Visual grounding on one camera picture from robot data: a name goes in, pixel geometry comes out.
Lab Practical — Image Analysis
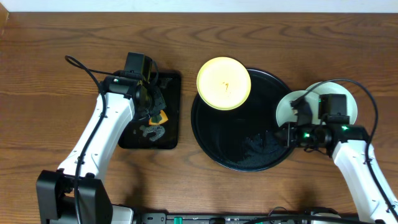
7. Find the black equipment bar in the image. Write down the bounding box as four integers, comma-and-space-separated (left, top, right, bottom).
111, 207, 364, 224

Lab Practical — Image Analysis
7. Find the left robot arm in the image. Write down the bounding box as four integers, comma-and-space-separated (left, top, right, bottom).
36, 76, 165, 223

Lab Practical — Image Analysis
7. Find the rectangular black tray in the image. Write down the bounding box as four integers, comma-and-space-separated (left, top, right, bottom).
118, 70, 182, 150

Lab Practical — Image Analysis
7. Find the round black tray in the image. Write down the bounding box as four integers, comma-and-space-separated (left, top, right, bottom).
191, 69, 292, 172

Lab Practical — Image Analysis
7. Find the pale blue plate front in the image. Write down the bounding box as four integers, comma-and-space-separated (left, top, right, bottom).
275, 90, 320, 127

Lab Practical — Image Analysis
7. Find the yellow plate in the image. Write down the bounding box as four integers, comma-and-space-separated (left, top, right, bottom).
197, 57, 251, 111

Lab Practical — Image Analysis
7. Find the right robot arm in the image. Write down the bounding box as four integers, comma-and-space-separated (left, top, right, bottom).
275, 123, 397, 223

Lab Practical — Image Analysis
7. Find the pale green plate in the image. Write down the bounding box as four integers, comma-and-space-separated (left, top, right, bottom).
305, 82, 358, 124

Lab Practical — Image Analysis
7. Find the orange green sponge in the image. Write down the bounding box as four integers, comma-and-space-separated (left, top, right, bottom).
149, 110, 169, 126

